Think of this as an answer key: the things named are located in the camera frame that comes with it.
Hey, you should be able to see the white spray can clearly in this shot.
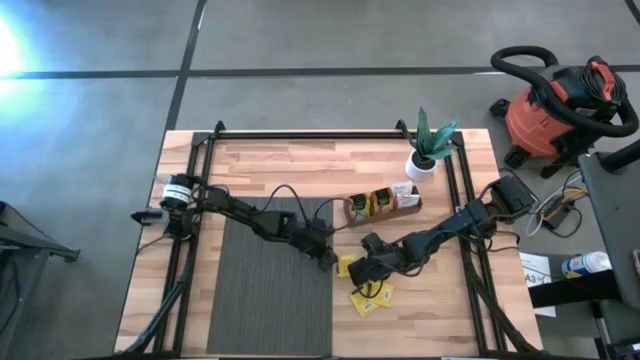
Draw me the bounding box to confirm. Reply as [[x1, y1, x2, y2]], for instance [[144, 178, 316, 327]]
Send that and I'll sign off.
[[560, 251, 614, 280]]

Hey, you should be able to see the orange shop vacuum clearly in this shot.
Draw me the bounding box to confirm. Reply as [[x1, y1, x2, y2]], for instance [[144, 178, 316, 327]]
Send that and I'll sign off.
[[488, 53, 632, 180]]

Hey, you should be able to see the black desk base bar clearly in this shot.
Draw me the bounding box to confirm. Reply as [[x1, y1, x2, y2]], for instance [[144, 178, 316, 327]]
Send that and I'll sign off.
[[528, 269, 624, 310]]

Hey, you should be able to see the snake plant in white pot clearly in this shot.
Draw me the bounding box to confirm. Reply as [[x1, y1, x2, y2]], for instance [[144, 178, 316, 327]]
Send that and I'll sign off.
[[403, 106, 461, 183]]

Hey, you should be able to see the black curved tube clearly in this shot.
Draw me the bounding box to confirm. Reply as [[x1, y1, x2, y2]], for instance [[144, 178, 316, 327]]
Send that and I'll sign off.
[[599, 139, 640, 174]]

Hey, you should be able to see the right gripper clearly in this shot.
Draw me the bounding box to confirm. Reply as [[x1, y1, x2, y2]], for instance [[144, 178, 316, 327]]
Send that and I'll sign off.
[[347, 232, 419, 287]]

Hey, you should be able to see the yellow floor cable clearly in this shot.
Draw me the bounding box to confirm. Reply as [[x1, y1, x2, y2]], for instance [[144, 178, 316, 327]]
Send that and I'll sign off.
[[542, 185, 589, 221]]

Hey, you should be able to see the white floor cable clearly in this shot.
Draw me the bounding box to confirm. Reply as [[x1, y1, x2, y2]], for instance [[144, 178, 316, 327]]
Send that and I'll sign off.
[[524, 169, 589, 239]]

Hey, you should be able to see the white paper sheet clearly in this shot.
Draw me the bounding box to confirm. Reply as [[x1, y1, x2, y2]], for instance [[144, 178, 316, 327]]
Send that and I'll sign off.
[[518, 252, 557, 319]]

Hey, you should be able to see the black vacuum hose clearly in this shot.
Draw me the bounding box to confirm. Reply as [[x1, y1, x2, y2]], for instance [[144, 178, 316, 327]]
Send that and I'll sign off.
[[489, 44, 640, 139]]

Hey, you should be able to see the brown wooden tea organiser box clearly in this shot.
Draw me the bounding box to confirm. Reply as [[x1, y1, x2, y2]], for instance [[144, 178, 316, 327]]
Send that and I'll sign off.
[[342, 185, 424, 229]]

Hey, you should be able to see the black aluminium rig frame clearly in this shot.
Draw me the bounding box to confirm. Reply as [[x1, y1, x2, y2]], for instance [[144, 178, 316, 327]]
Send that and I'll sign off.
[[113, 119, 545, 359]]

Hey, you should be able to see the black power box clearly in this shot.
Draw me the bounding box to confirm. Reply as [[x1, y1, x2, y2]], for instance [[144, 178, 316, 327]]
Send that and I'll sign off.
[[542, 199, 576, 231]]

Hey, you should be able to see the dark metal table frame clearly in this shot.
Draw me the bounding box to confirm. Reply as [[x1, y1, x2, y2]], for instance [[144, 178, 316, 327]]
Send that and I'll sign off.
[[0, 199, 82, 351]]

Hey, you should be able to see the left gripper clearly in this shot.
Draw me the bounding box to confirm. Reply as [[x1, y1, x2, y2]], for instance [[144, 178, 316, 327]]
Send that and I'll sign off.
[[289, 218, 340, 274]]

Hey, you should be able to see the black right camera cable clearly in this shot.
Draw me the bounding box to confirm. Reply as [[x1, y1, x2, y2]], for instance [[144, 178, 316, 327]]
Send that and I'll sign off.
[[352, 272, 387, 300]]

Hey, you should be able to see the grey woven placemat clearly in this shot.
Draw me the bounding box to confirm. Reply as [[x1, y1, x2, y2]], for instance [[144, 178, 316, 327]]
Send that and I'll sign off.
[[206, 196, 335, 356]]

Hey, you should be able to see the dark grey desk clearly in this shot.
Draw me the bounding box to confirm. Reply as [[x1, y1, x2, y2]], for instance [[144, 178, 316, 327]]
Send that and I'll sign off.
[[578, 149, 640, 311]]

